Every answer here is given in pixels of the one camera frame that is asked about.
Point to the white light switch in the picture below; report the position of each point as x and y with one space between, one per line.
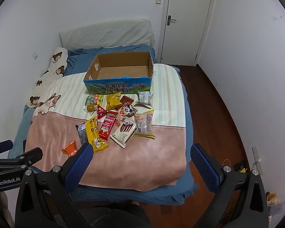
158 1

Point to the striped pink blanket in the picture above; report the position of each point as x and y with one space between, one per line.
144 151

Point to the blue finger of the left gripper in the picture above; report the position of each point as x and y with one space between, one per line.
29 155
6 146

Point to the brown square snack packet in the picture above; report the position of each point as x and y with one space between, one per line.
125 100

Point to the red rectangular snack pack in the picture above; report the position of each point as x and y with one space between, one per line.
107 124

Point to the orange jelly cup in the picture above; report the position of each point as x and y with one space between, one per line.
89 108

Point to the white power strip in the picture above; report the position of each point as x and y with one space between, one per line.
257 159

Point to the yellow foil snack bag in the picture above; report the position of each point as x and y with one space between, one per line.
113 101

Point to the red triangular snack packet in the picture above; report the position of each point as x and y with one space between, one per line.
101 112

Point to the silver white snack bag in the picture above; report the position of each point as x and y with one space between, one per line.
144 99

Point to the colourful candy balls bag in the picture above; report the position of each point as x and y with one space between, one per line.
94 99

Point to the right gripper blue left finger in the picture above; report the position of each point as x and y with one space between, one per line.
64 179

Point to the dark door handle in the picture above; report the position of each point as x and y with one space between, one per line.
170 20

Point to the white wall socket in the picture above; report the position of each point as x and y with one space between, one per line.
35 55

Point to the white door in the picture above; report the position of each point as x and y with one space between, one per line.
182 41

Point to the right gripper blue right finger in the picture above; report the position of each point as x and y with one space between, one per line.
219 181

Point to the grey padded headboard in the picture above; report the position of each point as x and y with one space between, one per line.
109 34

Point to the orange panda snack bag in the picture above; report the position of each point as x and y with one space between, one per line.
126 110

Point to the cardboard milk box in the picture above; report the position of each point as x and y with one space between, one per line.
125 72

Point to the white Franzzi cookie pack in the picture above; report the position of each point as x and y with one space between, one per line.
124 132

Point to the bear print pillow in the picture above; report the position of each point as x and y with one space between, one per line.
55 71

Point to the black striped snack bar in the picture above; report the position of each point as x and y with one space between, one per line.
81 129

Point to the pale yellow egg cake bag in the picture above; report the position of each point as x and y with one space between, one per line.
144 124

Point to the yellow wafer bar pack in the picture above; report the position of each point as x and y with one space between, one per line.
93 136

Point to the small orange snack packet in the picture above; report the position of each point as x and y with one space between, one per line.
70 149

